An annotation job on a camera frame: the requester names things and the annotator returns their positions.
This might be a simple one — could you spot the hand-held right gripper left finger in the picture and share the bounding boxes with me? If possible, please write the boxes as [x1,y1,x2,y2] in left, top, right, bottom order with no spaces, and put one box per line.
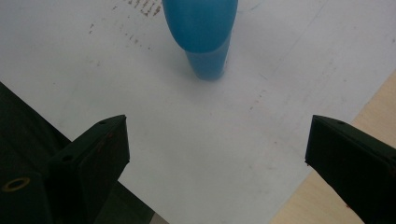
[46,114,131,224]

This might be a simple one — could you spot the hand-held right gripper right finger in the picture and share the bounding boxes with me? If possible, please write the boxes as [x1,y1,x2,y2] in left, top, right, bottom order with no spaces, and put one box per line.
[304,114,396,224]

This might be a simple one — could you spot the blue plastic bottle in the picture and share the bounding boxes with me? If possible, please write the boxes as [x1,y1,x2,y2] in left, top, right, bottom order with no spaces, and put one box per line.
[161,0,239,82]

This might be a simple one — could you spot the white sheet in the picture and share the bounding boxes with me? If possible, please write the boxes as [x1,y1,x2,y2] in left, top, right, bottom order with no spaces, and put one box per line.
[0,0,396,224]

